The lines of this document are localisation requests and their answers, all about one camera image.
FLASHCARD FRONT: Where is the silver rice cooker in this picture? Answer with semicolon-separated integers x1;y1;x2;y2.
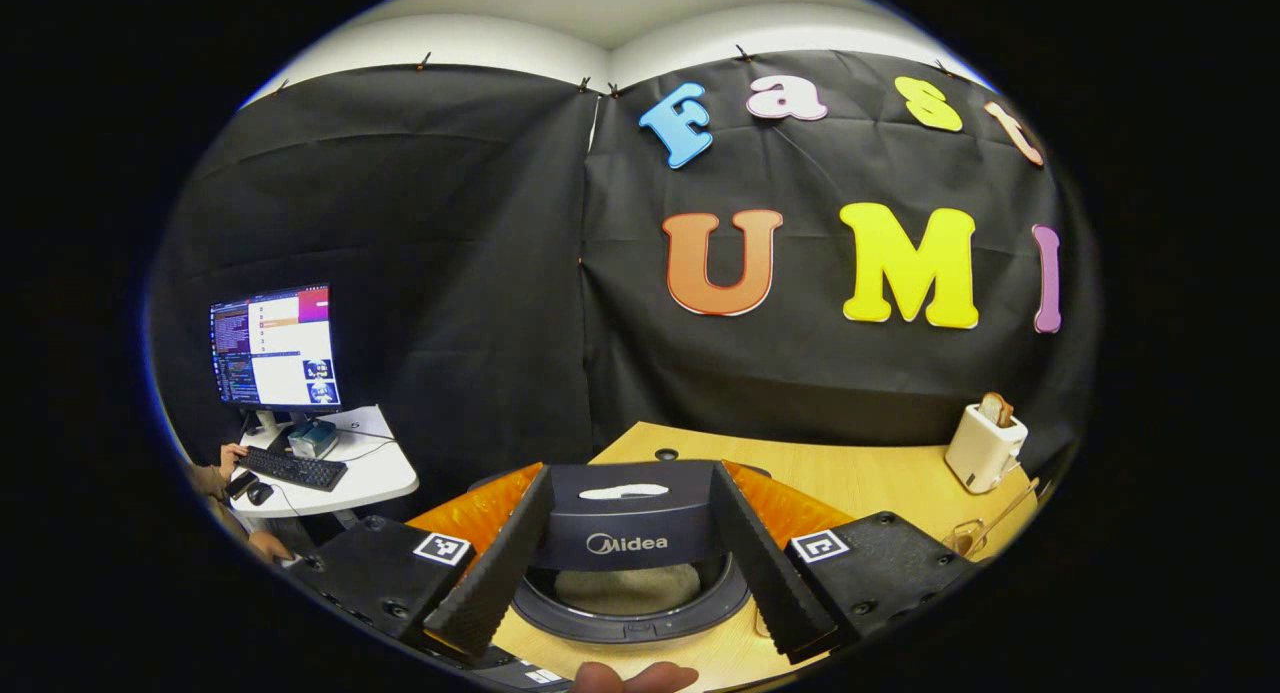
455;460;773;692

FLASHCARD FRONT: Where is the black desk cable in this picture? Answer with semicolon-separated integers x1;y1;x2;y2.
335;428;401;464

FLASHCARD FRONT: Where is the black keyboard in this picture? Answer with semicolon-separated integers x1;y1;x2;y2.
235;446;348;492

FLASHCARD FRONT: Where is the white toaster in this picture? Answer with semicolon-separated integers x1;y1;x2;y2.
945;403;1029;495

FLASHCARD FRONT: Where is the white desk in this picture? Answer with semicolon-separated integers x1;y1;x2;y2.
228;405;420;519

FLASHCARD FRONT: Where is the teal box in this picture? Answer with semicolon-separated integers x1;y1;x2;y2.
288;419;338;460

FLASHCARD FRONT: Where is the wooden spoon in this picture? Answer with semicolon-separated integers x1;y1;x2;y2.
958;478;1041;556

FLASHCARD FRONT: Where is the computer monitor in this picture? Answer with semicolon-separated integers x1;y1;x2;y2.
209;283;343;439

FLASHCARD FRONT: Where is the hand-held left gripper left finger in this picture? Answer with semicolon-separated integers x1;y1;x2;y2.
290;461;556;662

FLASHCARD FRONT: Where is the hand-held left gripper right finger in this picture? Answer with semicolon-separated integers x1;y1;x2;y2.
710;460;976;666

